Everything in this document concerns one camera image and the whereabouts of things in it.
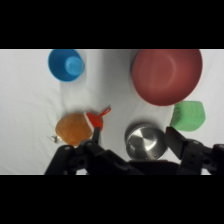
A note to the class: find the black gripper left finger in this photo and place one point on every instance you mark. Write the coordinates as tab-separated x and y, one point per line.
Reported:
71	159

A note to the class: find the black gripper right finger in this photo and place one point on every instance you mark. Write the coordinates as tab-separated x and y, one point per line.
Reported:
193	154

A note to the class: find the blue plastic cup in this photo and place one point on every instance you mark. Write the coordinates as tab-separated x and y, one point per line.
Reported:
66	65

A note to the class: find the silver metal bowl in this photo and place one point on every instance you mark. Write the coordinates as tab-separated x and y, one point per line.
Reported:
146	142

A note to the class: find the pink plastic bowl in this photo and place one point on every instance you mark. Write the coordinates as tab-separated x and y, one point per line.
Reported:
166	76

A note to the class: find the red and tan toy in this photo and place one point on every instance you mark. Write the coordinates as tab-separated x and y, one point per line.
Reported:
76	128

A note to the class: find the green ridged plastic block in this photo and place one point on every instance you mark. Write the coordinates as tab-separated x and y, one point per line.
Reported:
188	116

